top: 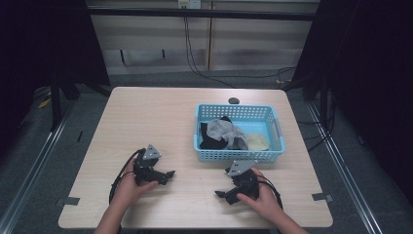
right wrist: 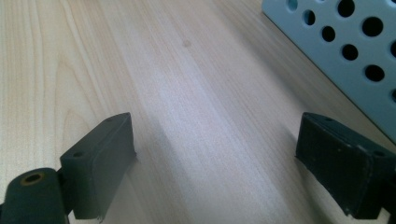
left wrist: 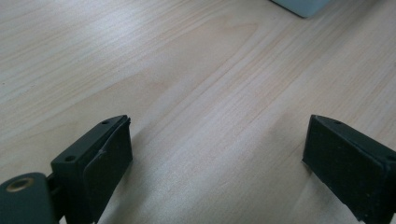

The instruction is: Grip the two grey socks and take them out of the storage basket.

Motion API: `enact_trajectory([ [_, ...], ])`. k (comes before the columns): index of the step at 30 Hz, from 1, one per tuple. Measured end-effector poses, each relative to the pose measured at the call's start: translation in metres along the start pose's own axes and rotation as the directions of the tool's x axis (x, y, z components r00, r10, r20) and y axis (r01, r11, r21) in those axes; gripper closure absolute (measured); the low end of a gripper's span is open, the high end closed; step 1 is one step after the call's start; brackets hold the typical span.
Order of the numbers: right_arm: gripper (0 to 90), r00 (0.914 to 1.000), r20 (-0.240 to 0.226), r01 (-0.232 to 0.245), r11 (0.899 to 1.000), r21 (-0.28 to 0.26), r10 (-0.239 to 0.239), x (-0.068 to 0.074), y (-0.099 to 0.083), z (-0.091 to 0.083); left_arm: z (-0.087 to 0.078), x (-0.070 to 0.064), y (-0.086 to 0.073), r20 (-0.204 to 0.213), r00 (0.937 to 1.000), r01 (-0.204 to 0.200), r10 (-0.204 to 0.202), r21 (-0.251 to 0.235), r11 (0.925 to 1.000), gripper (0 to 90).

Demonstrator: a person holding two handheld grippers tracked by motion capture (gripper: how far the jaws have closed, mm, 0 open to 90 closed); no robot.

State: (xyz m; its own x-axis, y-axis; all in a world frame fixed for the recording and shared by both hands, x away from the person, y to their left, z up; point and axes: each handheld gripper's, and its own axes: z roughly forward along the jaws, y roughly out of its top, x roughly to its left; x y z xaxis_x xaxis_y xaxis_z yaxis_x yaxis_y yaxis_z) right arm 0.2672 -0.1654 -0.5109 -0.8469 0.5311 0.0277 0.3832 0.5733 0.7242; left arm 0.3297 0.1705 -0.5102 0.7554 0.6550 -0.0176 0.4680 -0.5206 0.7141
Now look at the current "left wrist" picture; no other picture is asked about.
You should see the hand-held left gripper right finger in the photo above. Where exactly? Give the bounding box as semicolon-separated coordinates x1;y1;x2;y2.
302;114;396;224

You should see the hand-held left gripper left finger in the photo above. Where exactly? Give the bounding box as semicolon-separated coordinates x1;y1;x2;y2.
50;114;134;224

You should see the pale grey-green box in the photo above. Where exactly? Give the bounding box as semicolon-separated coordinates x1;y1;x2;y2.
270;0;332;19

